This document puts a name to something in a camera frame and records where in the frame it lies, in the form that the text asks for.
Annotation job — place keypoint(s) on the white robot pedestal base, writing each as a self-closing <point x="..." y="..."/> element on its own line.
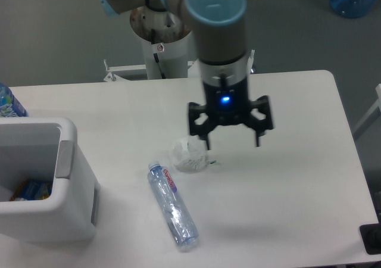
<point x="164" y="37"/>

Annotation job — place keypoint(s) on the crumpled white plastic wrapper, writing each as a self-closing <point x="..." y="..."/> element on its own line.
<point x="189" y="154"/>

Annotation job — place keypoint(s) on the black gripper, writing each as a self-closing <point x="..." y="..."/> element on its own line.
<point x="226" y="104"/>

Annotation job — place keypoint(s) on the clear empty plastic bottle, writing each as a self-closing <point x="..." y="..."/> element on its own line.
<point x="173" y="208"/>

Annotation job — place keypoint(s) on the blue labelled bottle at left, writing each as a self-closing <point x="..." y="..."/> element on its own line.
<point x="10" y="106"/>

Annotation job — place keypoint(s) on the white frame at right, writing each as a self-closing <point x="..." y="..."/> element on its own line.
<point x="369" y="117"/>

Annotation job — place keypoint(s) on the black device at table edge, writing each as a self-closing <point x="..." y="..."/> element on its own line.
<point x="370" y="234"/>

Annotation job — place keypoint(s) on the snack wrappers inside trash can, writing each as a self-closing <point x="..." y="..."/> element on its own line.
<point x="32" y="190"/>

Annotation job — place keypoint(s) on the white push-lid trash can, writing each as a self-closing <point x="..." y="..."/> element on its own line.
<point x="46" y="149"/>

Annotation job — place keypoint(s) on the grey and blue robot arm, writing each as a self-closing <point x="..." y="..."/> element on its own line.
<point x="212" y="10"/>

